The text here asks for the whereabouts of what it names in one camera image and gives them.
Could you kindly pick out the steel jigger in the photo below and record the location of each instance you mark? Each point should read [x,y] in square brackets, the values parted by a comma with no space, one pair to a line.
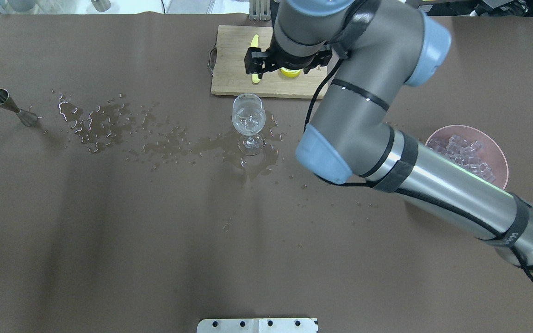
[27,118]

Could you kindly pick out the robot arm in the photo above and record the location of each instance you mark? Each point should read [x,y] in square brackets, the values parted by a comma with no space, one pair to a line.
[384,45]

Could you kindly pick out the wine glass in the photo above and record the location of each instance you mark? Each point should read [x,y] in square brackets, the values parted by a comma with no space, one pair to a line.
[248,118]

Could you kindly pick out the pink bowl of ice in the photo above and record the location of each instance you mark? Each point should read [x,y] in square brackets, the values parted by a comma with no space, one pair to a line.
[472,150]

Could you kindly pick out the yellow lemon slice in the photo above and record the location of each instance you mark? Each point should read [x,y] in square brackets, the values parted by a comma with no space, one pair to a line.
[291,73]

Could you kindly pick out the yellow plastic knife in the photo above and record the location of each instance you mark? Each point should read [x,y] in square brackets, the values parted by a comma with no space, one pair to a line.
[255,43]

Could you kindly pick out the small steel cup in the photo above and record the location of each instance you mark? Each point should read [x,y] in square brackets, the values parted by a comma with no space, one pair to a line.
[101,5]

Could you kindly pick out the aluminium frame post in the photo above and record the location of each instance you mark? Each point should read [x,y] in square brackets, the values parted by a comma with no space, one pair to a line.
[259,10]

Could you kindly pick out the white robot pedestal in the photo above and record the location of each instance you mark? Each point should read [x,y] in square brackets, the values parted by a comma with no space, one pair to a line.
[258,325]

